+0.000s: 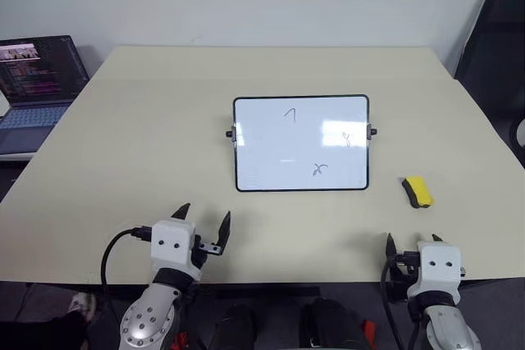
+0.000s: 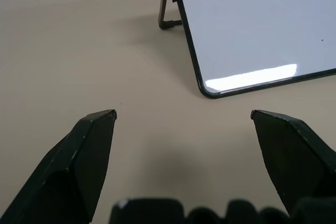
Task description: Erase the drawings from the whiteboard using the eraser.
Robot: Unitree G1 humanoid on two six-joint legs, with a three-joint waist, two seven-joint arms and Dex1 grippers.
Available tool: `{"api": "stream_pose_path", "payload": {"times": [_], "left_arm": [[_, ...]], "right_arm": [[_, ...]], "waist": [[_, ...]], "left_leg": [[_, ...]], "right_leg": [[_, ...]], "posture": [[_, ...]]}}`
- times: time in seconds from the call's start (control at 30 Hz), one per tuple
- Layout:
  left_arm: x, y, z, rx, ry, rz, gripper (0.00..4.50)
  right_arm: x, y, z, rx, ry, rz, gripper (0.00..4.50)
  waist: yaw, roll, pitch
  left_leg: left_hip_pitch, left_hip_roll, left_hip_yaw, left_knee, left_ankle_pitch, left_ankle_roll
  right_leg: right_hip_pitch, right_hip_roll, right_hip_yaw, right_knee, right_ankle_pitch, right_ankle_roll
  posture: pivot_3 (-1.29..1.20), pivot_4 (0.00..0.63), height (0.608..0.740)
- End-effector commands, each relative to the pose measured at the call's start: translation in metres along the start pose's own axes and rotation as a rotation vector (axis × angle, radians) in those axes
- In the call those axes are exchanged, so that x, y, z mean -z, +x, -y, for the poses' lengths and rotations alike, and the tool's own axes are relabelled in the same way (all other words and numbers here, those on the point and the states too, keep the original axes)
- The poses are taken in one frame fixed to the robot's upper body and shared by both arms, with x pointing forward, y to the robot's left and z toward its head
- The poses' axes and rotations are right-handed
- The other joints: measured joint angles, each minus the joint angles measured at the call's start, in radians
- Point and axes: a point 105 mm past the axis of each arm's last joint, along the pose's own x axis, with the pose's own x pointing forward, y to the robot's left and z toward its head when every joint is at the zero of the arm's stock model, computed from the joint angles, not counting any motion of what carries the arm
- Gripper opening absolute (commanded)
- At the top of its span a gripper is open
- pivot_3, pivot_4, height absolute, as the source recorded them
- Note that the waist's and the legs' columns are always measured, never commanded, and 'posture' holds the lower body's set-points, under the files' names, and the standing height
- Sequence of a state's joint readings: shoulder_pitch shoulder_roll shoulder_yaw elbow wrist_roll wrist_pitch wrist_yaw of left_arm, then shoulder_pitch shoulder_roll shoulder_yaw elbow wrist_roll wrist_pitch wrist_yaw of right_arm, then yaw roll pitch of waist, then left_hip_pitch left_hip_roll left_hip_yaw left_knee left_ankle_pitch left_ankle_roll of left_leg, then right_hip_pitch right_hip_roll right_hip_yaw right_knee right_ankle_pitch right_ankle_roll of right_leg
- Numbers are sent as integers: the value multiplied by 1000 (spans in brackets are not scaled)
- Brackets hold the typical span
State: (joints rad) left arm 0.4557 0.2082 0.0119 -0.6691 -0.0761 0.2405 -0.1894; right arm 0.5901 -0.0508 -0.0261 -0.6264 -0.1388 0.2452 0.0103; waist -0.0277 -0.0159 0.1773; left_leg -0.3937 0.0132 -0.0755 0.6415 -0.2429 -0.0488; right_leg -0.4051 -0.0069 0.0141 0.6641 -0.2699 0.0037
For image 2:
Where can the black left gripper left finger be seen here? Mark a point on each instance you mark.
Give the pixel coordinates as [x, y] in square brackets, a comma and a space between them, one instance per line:
[71, 166]

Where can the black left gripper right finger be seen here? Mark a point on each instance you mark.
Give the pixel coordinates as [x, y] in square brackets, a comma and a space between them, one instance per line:
[294, 161]

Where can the black whiteboard stand leg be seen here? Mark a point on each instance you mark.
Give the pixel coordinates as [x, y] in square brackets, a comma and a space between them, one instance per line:
[166, 6]

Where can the black-framed whiteboard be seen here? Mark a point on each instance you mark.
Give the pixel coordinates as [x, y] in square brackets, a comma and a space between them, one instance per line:
[252, 24]

